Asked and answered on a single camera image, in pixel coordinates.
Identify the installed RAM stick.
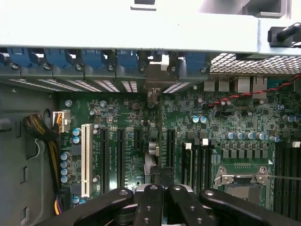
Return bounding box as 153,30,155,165
182,142,195,189

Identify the long expansion slot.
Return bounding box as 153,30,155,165
100,127,111,195
117,128,127,189
166,128,176,169

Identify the CPU socket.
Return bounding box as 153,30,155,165
213,164,275,210

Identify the short expansion slot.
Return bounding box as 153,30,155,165
134,129,143,151

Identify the white PCI expansion slot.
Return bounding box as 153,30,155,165
81,123,94,198

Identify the green motherboard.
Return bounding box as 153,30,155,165
58,75,301,212

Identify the thin socket locking lever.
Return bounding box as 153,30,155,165
268,174,301,181

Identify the white power connector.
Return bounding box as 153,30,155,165
52,110,71,134

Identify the metal USB port block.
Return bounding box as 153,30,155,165
218,76,230,92
204,76,216,92

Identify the blue slot retainer clip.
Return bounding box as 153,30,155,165
44,48,82,71
81,49,113,72
185,52,209,73
6,48,32,69
116,50,144,73

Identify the open black PC case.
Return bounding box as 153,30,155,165
0,18,301,226

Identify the grey parts rack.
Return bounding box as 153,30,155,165
130,0,292,19

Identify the sleeved power cable bundle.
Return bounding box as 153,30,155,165
22,113,71,216

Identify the thin white wire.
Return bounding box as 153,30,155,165
34,138,46,159

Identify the red black twisted wire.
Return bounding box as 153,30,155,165
208,73,301,108

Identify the black plug with cable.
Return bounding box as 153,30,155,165
267,22,301,48

